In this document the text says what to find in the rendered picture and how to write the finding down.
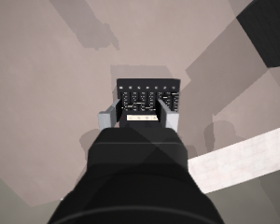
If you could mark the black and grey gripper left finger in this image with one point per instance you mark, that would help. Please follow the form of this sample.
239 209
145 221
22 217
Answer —
111 116

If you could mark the black lighting desk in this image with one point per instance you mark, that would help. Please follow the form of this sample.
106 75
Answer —
138 97

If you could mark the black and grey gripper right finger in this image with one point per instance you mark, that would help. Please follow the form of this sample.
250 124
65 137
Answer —
167 118

